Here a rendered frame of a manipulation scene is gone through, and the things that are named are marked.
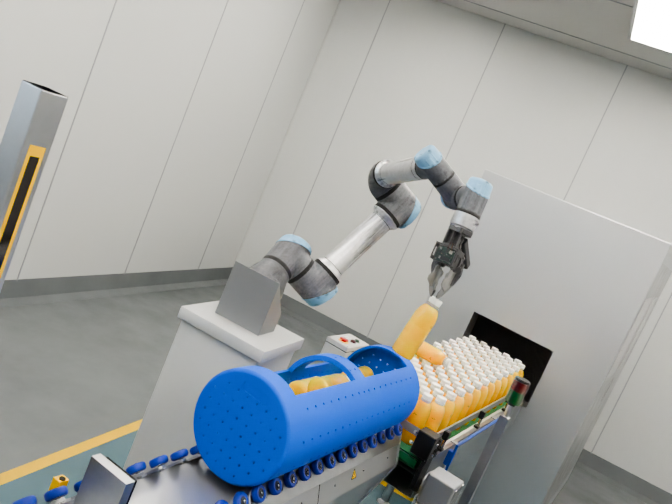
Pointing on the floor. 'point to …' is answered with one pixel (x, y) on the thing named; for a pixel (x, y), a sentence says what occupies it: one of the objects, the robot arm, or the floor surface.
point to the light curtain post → (25, 160)
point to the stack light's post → (484, 459)
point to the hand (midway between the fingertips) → (436, 293)
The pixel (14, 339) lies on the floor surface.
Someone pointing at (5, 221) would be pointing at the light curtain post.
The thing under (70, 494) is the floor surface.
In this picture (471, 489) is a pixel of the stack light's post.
